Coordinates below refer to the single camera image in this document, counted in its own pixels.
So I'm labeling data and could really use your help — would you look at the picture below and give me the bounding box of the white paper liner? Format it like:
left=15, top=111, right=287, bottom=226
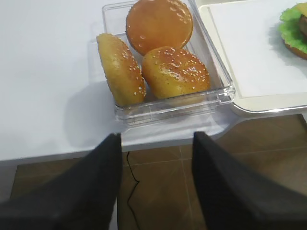
left=209, top=0, right=307, bottom=97

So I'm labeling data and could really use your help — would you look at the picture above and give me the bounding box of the bottom bun on tray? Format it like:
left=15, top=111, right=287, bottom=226
left=284, top=42, right=307, bottom=60

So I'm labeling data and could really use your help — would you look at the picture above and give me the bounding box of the sesame bun top flat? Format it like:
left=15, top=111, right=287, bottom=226
left=142, top=46, right=211, bottom=99

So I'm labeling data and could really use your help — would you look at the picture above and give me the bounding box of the burger patty on tray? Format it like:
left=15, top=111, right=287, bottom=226
left=298, top=15, right=307, bottom=37

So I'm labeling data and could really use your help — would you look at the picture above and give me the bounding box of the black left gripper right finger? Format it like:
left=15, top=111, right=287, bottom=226
left=192, top=132, right=307, bottom=230

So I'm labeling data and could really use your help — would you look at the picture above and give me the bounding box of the clear plastic bun container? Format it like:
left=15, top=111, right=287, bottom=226
left=115, top=0, right=236, bottom=126

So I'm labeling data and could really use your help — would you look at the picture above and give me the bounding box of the smooth bun bottom half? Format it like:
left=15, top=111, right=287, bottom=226
left=126, top=0, right=193, bottom=56

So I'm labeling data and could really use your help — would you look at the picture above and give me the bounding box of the black cable on floor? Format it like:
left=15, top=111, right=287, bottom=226
left=126, top=151, right=141, bottom=219

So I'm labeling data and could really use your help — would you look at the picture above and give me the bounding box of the cheese slice on burger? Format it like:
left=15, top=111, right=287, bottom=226
left=295, top=2, right=307, bottom=17

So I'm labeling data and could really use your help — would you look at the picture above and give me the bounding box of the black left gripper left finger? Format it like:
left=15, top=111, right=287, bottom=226
left=0, top=134, right=122, bottom=230

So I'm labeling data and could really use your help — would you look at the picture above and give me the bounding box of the sesame bun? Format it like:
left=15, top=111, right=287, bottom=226
left=142, top=46, right=211, bottom=99
left=96, top=33, right=146, bottom=107

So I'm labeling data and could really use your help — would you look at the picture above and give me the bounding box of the green lettuce leaf on burger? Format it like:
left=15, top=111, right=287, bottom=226
left=279, top=6, right=307, bottom=53

